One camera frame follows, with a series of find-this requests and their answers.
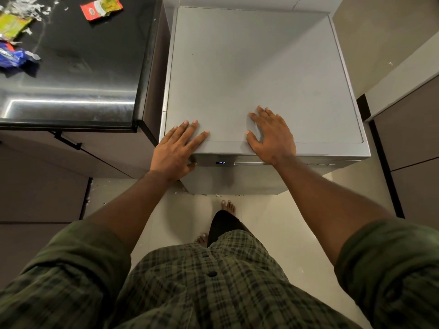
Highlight person's right hand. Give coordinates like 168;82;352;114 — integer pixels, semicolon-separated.
246;105;297;167

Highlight person's left hand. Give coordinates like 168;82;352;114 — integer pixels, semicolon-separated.
150;120;210;184

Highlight person's right forearm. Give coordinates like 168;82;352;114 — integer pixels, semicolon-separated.
274;155;395;266

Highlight person's left forearm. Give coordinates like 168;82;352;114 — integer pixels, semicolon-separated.
84;169;172;252

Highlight grey box-shaped appliance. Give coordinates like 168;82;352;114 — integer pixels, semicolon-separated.
159;6;371;196

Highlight black trousers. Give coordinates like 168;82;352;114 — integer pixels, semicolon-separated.
207;210;253;248

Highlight green plaid shirt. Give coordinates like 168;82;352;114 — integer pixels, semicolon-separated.
0;218;439;329

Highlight grey-brown cabinet with black trim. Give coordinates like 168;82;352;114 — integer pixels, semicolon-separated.
356;74;439;231

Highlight brown base cabinet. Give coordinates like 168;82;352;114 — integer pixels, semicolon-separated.
0;128;156;290

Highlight red and yellow sachet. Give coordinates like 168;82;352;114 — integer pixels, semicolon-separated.
80;0;123;22

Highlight blue crumpled packet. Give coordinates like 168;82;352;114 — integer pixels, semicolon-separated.
0;42;29;69

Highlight yellow-green packet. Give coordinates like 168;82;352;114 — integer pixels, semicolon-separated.
0;12;33;42

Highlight scattered white paper scraps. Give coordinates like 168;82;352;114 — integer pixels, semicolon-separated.
3;0;66;22

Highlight black cabinet handle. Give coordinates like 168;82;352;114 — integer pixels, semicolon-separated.
52;131;83;150

